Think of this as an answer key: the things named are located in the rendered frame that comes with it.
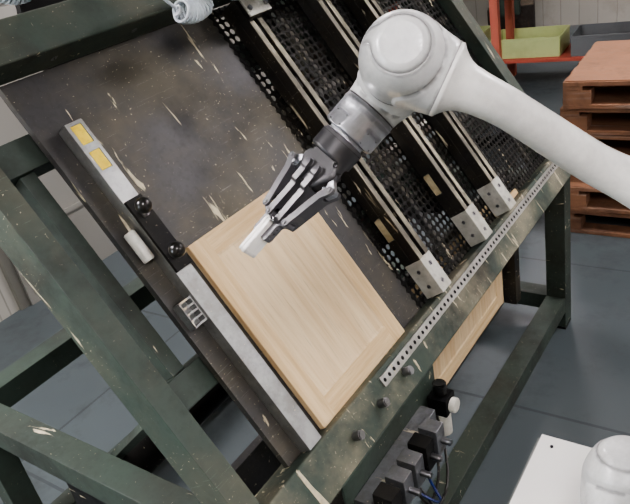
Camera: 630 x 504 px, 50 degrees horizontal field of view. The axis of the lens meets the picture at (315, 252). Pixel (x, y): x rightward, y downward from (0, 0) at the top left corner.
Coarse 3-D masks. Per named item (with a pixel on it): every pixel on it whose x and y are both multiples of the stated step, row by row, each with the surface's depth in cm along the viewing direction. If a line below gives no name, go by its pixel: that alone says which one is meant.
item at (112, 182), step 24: (72, 144) 157; (96, 144) 158; (96, 168) 156; (120, 192) 158; (144, 240) 159; (168, 264) 159; (192, 288) 160; (216, 312) 162; (216, 336) 162; (240, 336) 163; (240, 360) 161; (264, 384) 162; (288, 408) 164; (288, 432) 165; (312, 432) 166
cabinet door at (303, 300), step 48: (240, 240) 177; (288, 240) 186; (336, 240) 197; (240, 288) 171; (288, 288) 180; (336, 288) 191; (288, 336) 175; (336, 336) 184; (384, 336) 195; (288, 384) 170; (336, 384) 178
